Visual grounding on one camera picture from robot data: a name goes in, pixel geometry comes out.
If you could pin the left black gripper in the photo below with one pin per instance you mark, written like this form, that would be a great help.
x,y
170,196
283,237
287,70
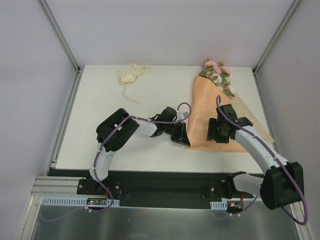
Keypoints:
x,y
181,135

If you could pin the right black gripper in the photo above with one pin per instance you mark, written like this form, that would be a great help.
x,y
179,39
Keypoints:
x,y
213,131

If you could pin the kraft wrapping paper sheet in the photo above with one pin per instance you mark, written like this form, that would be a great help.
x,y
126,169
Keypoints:
x,y
204,94

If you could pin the pink fake flower stem three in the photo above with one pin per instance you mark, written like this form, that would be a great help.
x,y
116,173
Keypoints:
x,y
229,90

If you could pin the pink fake flower stem four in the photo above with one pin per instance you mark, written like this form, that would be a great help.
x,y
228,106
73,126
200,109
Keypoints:
x,y
217,79

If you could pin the pink fake flower stem one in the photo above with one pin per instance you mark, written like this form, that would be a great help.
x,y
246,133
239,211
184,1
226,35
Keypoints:
x,y
225,72

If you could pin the pink fake flower stem two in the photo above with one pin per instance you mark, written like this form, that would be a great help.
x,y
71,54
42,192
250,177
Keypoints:
x,y
209,68

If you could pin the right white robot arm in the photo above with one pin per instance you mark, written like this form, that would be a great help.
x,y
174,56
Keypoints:
x,y
283,181

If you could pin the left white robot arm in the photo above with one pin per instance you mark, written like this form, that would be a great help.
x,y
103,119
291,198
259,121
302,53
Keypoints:
x,y
114,132

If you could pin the cream ribbon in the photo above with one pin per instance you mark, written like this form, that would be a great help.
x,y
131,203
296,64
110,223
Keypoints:
x,y
130,76

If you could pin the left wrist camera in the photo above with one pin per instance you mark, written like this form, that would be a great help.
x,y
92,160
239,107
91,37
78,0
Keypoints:
x,y
182,115

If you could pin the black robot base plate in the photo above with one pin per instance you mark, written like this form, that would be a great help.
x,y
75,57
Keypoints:
x,y
179,190

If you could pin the right white cable duct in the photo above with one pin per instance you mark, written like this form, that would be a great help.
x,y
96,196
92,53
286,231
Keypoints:
x,y
219,205

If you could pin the white cable duct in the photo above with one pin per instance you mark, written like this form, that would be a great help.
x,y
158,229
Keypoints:
x,y
219,205
67,201

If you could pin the left white cable duct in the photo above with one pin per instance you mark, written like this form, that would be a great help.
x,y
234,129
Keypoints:
x,y
67,201

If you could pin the right aluminium frame post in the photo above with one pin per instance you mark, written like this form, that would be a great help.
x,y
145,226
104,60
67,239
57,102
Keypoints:
x,y
294,6

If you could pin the aluminium frame post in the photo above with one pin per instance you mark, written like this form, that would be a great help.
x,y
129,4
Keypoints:
x,y
294,6
59,34

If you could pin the left aluminium frame post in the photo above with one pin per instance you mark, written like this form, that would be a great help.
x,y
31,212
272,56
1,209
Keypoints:
x,y
59,34

